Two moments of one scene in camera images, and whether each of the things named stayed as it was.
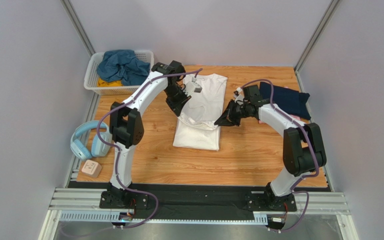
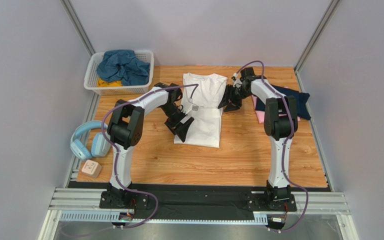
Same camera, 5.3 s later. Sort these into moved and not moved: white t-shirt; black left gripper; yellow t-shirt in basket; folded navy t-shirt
Moved: black left gripper
Not moved: white t-shirt; yellow t-shirt in basket; folded navy t-shirt
